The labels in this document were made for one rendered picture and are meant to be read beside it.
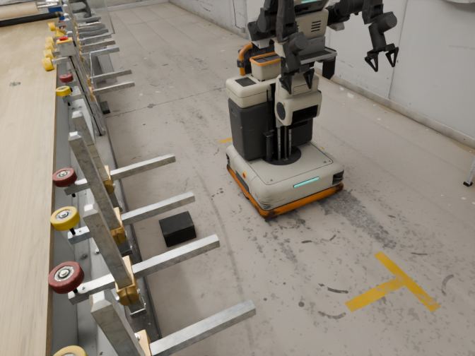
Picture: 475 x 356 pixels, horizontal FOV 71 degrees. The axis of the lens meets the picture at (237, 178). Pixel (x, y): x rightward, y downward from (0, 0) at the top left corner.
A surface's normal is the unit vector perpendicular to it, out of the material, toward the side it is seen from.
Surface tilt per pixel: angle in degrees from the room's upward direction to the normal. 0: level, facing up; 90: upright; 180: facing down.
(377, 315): 0
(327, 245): 0
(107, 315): 90
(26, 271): 0
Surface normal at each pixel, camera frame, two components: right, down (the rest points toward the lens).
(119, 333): 0.40, 0.52
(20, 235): -0.09, -0.80
